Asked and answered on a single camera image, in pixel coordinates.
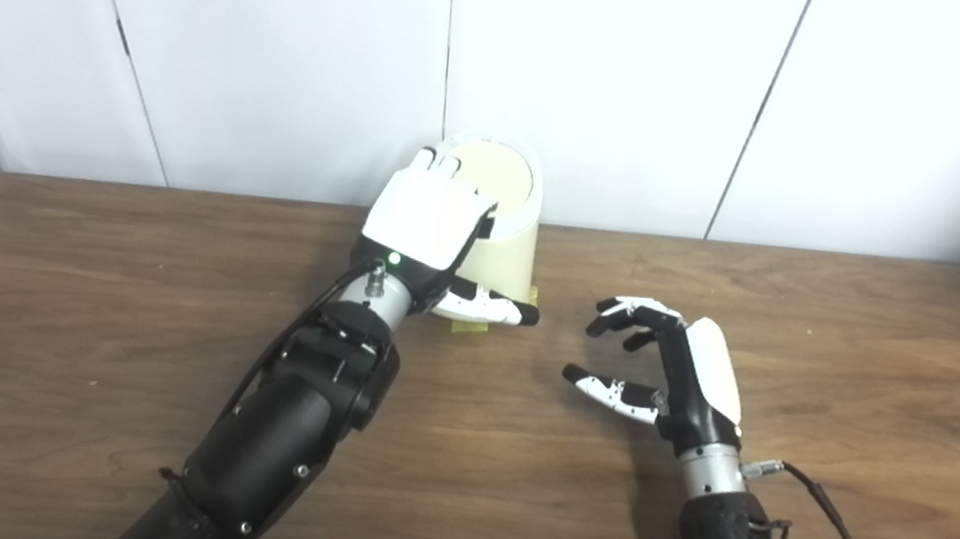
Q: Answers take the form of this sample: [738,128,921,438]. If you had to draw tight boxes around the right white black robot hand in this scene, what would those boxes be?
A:
[553,289,758,467]

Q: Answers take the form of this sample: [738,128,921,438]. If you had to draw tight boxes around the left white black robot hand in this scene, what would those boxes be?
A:
[345,138,560,331]

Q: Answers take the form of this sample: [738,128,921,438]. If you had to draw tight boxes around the cream round bin lid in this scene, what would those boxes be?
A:
[443,138,539,208]

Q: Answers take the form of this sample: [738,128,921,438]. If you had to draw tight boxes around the cream-colored round bin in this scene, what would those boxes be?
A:
[410,128,552,331]

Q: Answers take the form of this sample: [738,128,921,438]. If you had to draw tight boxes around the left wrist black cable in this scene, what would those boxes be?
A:
[219,245,381,439]

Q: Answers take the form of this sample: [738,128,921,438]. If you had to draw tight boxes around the black wall panel hinge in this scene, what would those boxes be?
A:
[112,19,137,61]

